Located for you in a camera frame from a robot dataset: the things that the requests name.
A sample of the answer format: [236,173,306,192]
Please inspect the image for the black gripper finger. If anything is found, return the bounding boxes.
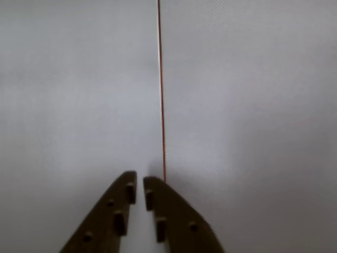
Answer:
[60,171,137,253]
[143,176,226,253]

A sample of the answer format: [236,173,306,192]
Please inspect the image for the grey mat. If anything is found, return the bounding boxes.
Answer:
[157,0,337,253]
[0,0,166,253]

